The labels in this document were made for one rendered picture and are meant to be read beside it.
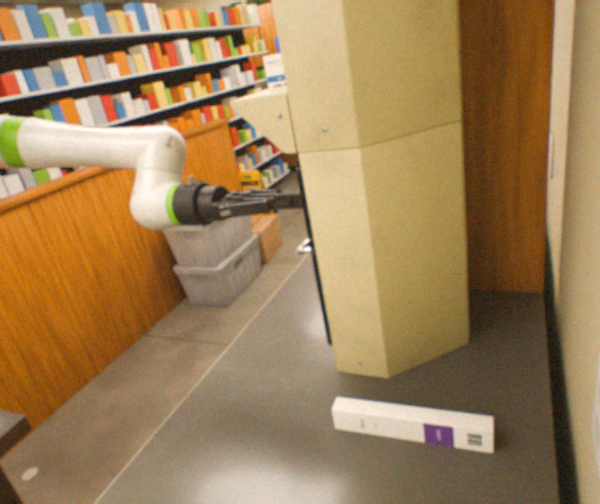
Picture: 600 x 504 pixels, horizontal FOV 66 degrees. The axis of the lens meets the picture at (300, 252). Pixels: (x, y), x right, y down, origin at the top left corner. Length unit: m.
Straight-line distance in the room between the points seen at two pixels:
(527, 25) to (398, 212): 0.46
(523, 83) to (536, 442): 0.68
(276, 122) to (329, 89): 0.11
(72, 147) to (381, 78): 0.70
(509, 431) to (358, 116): 0.57
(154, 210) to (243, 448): 0.51
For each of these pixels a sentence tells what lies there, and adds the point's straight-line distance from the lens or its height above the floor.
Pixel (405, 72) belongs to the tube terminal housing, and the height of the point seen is 1.51.
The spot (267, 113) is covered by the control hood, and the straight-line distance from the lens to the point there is 0.81.
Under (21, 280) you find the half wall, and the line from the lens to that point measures 2.75.
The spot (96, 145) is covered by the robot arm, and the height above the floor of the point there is 1.46.
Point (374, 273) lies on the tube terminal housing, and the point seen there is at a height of 1.18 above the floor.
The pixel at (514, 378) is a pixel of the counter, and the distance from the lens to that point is 0.98.
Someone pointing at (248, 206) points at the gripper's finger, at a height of 1.32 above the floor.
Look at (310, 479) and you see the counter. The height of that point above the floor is 0.94.
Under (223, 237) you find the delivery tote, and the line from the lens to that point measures 3.21.
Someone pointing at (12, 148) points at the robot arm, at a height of 1.48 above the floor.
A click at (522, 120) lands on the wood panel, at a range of 1.10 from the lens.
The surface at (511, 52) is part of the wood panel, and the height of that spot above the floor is 1.49.
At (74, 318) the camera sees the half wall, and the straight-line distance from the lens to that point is 2.96.
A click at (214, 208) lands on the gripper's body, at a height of 1.31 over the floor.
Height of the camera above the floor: 1.57
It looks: 24 degrees down
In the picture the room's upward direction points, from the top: 11 degrees counter-clockwise
